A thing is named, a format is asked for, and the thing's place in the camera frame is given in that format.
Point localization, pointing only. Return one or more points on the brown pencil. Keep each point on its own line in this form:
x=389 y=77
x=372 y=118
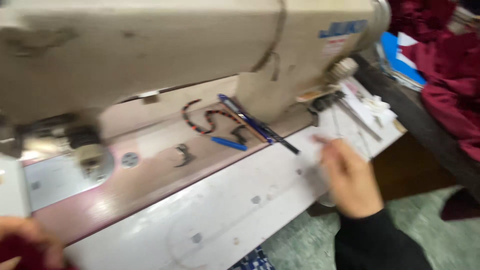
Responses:
x=247 y=125

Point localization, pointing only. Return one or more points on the blue and white paper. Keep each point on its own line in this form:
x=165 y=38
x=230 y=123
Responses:
x=399 y=56

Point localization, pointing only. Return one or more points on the blue white patterned cloth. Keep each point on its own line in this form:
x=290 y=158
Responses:
x=253 y=261

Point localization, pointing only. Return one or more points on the person's left hand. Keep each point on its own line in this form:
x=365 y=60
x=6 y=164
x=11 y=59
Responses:
x=26 y=240

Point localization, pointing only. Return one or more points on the black pen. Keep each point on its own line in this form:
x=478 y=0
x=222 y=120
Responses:
x=283 y=141

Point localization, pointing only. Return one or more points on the person's right hand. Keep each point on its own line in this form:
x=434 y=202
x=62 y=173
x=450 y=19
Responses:
x=352 y=183

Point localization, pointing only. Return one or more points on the white crumpled paper scrap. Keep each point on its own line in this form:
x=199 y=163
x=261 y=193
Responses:
x=377 y=104

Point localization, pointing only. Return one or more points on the person's right fingers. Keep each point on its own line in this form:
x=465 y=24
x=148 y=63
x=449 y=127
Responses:
x=326 y=150

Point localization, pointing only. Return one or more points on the beige industrial sewing machine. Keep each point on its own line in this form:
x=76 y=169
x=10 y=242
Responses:
x=150 y=48

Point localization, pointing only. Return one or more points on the heap of dark red fabric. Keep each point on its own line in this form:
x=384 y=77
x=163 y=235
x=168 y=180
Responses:
x=446 y=63

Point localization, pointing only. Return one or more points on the small black metal clip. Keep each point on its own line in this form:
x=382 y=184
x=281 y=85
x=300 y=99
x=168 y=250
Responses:
x=240 y=134

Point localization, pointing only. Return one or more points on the dark red fabric piece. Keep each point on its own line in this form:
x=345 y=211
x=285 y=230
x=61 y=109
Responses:
x=22 y=255

